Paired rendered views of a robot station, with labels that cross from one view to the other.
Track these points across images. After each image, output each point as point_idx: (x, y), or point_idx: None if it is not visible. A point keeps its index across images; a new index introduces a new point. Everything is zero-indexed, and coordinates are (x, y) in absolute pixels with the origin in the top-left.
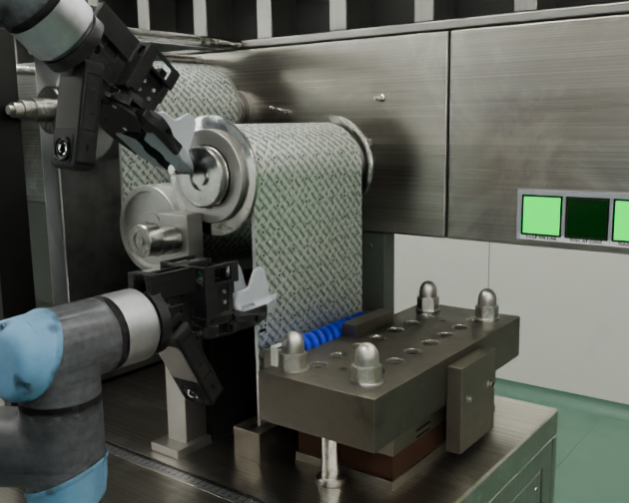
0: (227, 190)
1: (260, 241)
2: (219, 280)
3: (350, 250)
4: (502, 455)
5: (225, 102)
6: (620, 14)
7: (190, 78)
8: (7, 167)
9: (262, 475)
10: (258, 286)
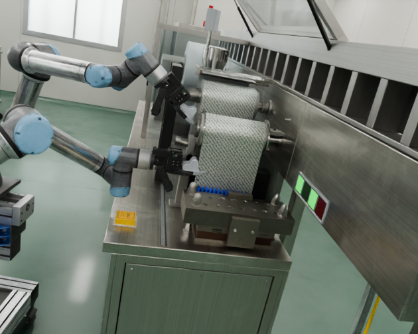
0: (198, 134)
1: (202, 152)
2: (177, 158)
3: (249, 169)
4: (240, 255)
5: (249, 104)
6: (334, 116)
7: (237, 93)
8: (171, 107)
9: (177, 219)
10: (193, 166)
